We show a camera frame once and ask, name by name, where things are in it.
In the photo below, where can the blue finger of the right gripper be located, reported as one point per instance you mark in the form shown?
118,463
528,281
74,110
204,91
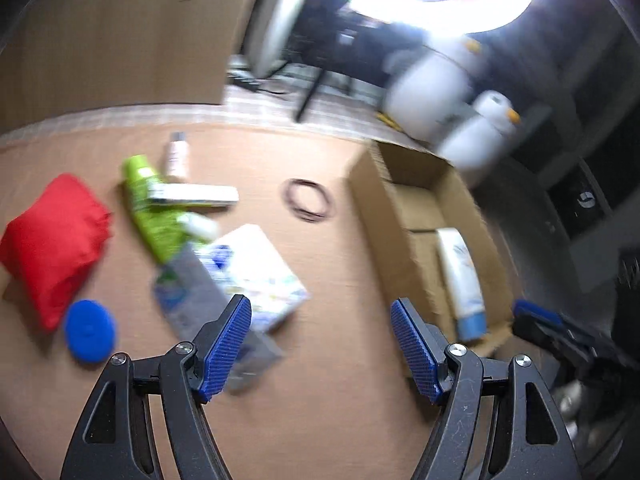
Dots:
522,307

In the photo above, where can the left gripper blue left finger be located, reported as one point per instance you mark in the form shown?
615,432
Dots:
114,437

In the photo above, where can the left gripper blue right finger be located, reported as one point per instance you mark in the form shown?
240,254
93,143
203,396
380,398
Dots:
527,437

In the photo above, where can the white blue lotion tube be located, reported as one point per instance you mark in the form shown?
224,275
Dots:
462,284

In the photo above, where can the blue round lid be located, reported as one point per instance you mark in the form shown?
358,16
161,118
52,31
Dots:
90,331

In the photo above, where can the plastic packaged card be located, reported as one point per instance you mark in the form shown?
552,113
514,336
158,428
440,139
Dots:
189,299

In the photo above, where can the red fabric pouch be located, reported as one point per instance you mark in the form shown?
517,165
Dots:
52,247

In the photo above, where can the green tube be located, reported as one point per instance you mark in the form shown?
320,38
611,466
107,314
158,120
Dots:
157,225

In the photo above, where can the white foam block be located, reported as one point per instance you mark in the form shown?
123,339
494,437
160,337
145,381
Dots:
199,226

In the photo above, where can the patterned slim box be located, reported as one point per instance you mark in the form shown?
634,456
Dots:
197,195

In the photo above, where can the white dotted tissue pack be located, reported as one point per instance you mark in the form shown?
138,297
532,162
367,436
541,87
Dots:
245,262

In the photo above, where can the cardboard box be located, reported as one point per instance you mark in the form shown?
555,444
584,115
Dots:
403,197

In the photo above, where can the small penguin plush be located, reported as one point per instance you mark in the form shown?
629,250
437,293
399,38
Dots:
476,146

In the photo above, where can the large penguin plush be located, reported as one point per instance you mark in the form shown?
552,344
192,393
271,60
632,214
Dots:
422,99

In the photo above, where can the small pink bottle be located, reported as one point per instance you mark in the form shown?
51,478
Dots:
177,158

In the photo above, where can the black tripod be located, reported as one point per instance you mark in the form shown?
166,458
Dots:
333,53

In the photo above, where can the black power strip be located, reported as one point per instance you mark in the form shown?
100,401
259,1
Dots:
244,82

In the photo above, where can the large wooden board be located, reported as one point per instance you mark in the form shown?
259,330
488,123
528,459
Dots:
66,56

